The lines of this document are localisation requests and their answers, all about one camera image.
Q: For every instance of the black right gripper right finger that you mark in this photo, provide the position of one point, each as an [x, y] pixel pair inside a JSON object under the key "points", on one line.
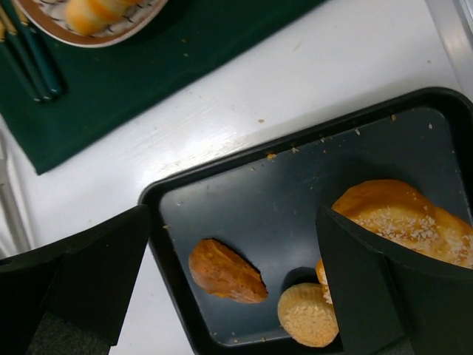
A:
{"points": [[389, 299]]}

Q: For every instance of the black baking tray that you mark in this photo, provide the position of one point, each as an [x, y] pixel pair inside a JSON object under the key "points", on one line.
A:
{"points": [[262, 203]]}

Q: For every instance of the gold knife green handle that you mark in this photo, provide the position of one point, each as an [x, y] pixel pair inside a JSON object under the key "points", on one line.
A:
{"points": [[15, 74]]}

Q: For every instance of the gold fork green handle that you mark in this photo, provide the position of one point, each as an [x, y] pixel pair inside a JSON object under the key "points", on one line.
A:
{"points": [[22, 61]]}

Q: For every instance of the striped croissant bread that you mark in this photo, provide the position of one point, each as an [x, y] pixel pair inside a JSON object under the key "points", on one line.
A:
{"points": [[87, 17]]}

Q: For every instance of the brown oblong glazed bread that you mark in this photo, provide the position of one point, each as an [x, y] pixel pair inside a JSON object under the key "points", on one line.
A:
{"points": [[221, 272]]}

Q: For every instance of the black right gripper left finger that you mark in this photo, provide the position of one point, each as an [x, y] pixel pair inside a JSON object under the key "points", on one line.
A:
{"points": [[71, 296]]}

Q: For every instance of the small flat round bun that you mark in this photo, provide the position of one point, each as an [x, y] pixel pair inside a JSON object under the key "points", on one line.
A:
{"points": [[306, 316]]}

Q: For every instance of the floral patterned ceramic plate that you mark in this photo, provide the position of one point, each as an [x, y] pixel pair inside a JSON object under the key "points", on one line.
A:
{"points": [[49, 17]]}

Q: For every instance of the gold spoon green handle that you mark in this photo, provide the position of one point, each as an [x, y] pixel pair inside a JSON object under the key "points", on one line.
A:
{"points": [[41, 56]]}

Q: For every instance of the dark green cloth placemat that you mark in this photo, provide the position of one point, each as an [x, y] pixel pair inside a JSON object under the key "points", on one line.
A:
{"points": [[109, 86]]}

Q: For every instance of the large sugared ring bread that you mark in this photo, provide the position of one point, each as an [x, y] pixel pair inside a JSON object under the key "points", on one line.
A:
{"points": [[394, 210]]}

